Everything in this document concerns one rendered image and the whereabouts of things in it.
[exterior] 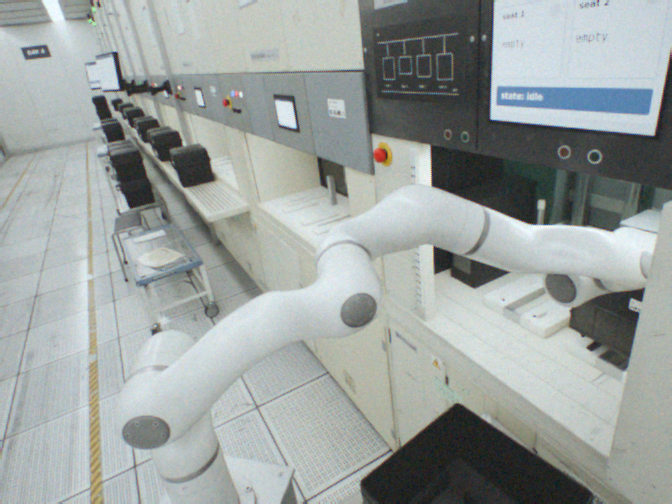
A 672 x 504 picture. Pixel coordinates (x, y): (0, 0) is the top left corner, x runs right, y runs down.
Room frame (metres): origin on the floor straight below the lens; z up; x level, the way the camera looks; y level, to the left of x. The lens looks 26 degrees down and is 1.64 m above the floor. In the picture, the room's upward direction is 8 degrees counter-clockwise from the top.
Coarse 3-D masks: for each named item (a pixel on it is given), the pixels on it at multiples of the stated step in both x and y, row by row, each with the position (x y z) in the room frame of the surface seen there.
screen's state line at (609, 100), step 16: (512, 96) 0.77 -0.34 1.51; (528, 96) 0.74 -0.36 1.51; (544, 96) 0.71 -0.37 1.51; (560, 96) 0.68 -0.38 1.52; (576, 96) 0.66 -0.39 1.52; (592, 96) 0.64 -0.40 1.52; (608, 96) 0.62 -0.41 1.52; (624, 96) 0.60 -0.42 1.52; (640, 96) 0.58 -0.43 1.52; (608, 112) 0.61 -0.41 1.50; (624, 112) 0.59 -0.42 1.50; (640, 112) 0.57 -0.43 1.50
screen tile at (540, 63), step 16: (560, 0) 0.70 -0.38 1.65; (512, 16) 0.77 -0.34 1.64; (528, 16) 0.75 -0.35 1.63; (544, 16) 0.72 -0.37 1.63; (512, 32) 0.77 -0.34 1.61; (528, 32) 0.74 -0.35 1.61; (544, 32) 0.72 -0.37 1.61; (560, 32) 0.69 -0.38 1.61; (544, 48) 0.72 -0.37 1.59; (560, 48) 0.69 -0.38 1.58; (512, 64) 0.77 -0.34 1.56; (528, 64) 0.74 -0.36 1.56; (544, 64) 0.71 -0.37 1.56; (560, 64) 0.69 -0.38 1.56
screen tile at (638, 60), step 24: (576, 0) 0.67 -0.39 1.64; (600, 0) 0.64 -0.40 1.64; (624, 0) 0.61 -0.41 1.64; (576, 24) 0.67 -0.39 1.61; (600, 24) 0.64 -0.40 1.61; (624, 24) 0.61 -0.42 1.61; (648, 24) 0.58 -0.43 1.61; (576, 48) 0.67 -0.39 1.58; (600, 48) 0.63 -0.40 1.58; (624, 48) 0.61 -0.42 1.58; (648, 48) 0.58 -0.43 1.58; (576, 72) 0.66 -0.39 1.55; (600, 72) 0.63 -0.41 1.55; (624, 72) 0.60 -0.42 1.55; (648, 72) 0.57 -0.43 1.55
